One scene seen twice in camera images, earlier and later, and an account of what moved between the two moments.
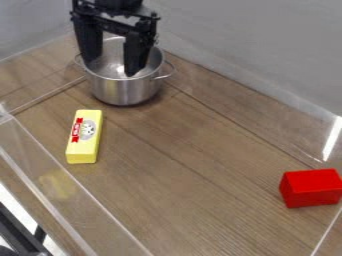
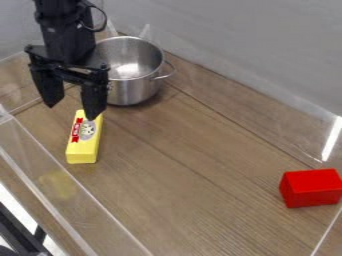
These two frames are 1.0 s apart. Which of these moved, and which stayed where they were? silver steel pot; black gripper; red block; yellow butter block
Moved: black gripper
Stayed: yellow butter block; red block; silver steel pot
